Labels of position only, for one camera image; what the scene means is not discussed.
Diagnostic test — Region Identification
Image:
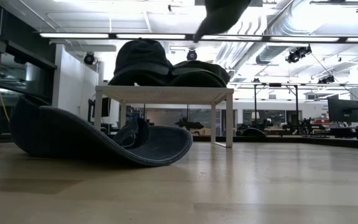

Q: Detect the navy blue baseball cap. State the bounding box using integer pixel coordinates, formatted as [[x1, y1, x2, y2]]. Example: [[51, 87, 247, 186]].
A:
[[10, 94, 194, 168], [108, 73, 174, 87]]

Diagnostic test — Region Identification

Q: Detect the dark green baseball cap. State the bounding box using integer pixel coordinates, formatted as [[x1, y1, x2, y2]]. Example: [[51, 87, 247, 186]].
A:
[[112, 38, 173, 78]]

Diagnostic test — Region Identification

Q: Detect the dark teal baseball cap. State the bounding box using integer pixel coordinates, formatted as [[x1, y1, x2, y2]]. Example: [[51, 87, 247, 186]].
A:
[[193, 0, 252, 44]]

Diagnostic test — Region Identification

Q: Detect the white perforated metal rack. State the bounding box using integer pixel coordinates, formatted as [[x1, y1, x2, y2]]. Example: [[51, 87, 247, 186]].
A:
[[93, 85, 235, 149]]

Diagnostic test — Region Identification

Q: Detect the black background monitor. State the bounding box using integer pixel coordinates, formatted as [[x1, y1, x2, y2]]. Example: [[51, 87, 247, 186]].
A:
[[87, 96, 111, 125]]

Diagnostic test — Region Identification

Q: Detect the overhead LED light bar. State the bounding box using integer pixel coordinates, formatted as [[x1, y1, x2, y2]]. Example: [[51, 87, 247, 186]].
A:
[[39, 30, 358, 44]]

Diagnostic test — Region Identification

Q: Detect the black framed glass partition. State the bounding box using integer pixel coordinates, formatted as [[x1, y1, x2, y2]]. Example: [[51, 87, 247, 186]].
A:
[[0, 0, 58, 135]]

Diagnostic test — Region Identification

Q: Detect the black computer monitor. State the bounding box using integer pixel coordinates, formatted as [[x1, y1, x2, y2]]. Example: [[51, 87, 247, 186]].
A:
[[327, 98, 358, 124]]

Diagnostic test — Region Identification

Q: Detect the black background station frame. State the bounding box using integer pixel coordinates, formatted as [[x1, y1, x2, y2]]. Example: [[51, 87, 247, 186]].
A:
[[252, 82, 300, 131]]

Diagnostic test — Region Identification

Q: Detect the silver ventilation duct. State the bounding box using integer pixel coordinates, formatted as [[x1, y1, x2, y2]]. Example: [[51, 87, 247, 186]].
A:
[[216, 0, 312, 73]]

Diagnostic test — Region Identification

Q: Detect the black ceiling rail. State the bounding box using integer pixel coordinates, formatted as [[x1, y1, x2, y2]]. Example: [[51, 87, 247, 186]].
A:
[[309, 0, 358, 14]]

